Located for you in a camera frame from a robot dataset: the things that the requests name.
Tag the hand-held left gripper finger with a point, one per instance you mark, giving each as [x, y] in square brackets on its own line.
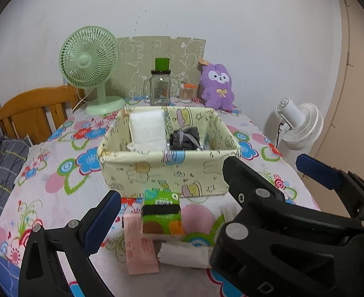
[103, 219]

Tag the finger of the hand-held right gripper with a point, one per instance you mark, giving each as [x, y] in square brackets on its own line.
[318, 170]
[256, 210]

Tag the pink packet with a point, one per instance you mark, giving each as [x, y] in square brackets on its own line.
[140, 244]

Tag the green tissue packet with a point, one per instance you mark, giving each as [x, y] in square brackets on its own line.
[161, 213]

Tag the cartoon print fabric storage box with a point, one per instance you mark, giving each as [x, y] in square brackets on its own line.
[169, 170]

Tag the white cloth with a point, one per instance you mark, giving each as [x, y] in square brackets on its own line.
[182, 253]

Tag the white towel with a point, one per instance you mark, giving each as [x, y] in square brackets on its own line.
[147, 128]

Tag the small white packet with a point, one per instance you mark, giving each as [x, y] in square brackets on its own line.
[229, 212]

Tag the white standing fan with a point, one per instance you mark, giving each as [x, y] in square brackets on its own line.
[299, 123]

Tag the beige door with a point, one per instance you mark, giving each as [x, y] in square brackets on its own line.
[355, 83]

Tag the blue checked bedsheet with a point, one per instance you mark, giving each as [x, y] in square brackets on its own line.
[1, 269]

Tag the wooden headboard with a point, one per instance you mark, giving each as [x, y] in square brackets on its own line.
[36, 111]

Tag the purple plush bunny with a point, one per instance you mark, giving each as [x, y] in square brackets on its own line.
[217, 86]

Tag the small toothpick jar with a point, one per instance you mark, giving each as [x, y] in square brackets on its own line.
[186, 94]

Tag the glass jar with green lid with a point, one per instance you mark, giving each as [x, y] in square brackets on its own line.
[160, 83]

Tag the green desk fan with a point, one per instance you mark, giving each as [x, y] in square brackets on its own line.
[89, 58]

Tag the green patterned board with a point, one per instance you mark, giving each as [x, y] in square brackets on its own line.
[157, 52]

